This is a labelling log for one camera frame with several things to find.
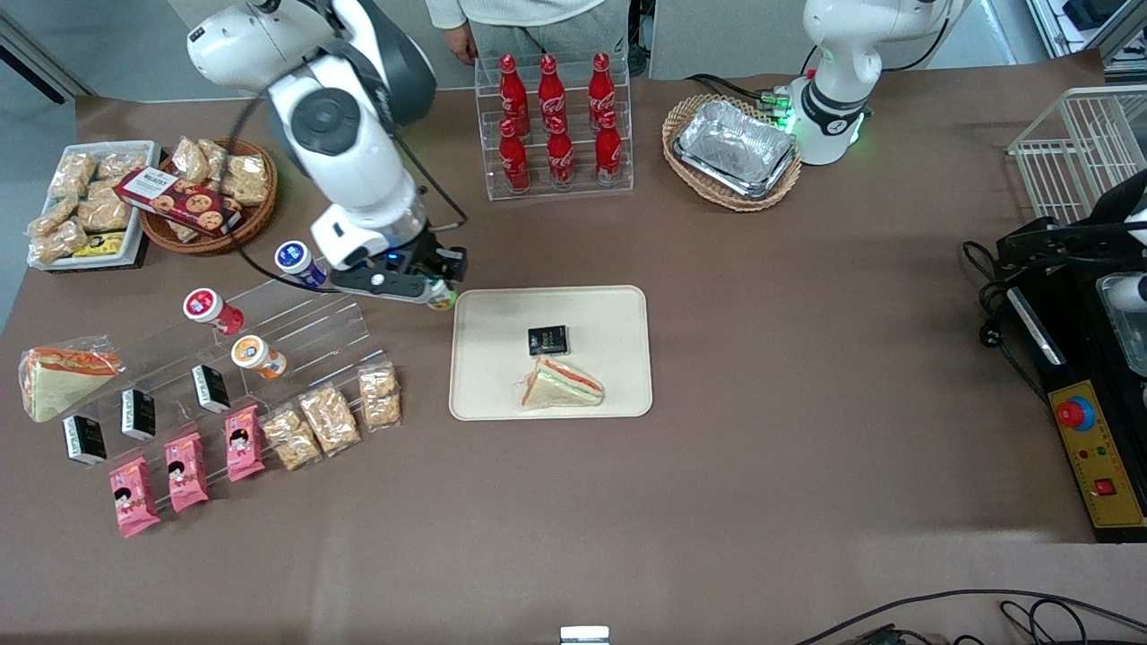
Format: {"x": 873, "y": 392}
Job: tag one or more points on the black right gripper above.
{"x": 434, "y": 256}

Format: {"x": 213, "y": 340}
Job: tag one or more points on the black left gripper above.
{"x": 1082, "y": 242}

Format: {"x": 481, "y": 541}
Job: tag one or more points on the green gum bottle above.
{"x": 441, "y": 297}

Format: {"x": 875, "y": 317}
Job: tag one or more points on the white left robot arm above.
{"x": 833, "y": 81}

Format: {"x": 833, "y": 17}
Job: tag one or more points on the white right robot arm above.
{"x": 345, "y": 134}

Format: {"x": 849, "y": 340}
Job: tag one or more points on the beige serving tray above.
{"x": 493, "y": 358}

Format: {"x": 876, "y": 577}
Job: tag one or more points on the blue gum bottle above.
{"x": 294, "y": 258}

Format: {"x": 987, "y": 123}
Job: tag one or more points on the orange gum bottle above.
{"x": 255, "y": 355}

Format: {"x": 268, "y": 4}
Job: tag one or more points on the red gum bottle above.
{"x": 208, "y": 308}

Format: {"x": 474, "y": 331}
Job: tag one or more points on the silver foil tray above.
{"x": 735, "y": 148}

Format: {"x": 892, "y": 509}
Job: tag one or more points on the white rectangular snack tray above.
{"x": 143, "y": 188}

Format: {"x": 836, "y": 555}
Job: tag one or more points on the person's bare hand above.
{"x": 461, "y": 43}

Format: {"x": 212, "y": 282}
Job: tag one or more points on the small black box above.
{"x": 211, "y": 389}
{"x": 85, "y": 439}
{"x": 138, "y": 414}
{"x": 547, "y": 340}

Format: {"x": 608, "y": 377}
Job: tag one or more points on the clear acrylic step display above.
{"x": 332, "y": 331}

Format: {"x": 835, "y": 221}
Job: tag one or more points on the red cola bottle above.
{"x": 513, "y": 85}
{"x": 601, "y": 85}
{"x": 551, "y": 85}
{"x": 514, "y": 161}
{"x": 561, "y": 157}
{"x": 609, "y": 148}

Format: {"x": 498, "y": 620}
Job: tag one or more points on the clear bag of puffed snack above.
{"x": 52, "y": 218}
{"x": 217, "y": 154}
{"x": 330, "y": 419}
{"x": 106, "y": 213}
{"x": 121, "y": 166}
{"x": 379, "y": 396}
{"x": 290, "y": 437}
{"x": 184, "y": 233}
{"x": 249, "y": 181}
{"x": 56, "y": 245}
{"x": 72, "y": 175}
{"x": 191, "y": 159}

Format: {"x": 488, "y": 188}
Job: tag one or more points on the small wrapped triangle sandwich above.
{"x": 560, "y": 387}

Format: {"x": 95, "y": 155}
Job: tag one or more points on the round wicker snack basket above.
{"x": 260, "y": 215}

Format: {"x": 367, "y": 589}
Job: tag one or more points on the metal shelf rack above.
{"x": 1089, "y": 36}

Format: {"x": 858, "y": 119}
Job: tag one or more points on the black machine with yellow panel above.
{"x": 1098, "y": 466}

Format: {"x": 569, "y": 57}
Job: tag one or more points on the clear acrylic bottle rack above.
{"x": 625, "y": 134}

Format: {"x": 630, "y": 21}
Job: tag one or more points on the wicker basket with foil trays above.
{"x": 685, "y": 170}

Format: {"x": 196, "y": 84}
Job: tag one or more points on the pink snack packet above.
{"x": 134, "y": 497}
{"x": 244, "y": 442}
{"x": 186, "y": 472}

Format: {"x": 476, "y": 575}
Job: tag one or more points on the person's torso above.
{"x": 556, "y": 22}

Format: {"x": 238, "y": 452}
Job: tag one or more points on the dark red cookie box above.
{"x": 179, "y": 199}

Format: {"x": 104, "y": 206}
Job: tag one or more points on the yellow snack pack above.
{"x": 103, "y": 245}

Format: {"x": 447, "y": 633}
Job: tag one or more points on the small white device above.
{"x": 584, "y": 635}

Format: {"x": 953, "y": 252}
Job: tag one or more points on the large wrapped triangle sandwich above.
{"x": 63, "y": 381}

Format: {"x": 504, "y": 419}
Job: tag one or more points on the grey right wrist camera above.
{"x": 376, "y": 283}

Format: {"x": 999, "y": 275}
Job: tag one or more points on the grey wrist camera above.
{"x": 1131, "y": 292}
{"x": 376, "y": 283}

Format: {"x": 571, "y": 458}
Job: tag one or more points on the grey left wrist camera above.
{"x": 1131, "y": 292}

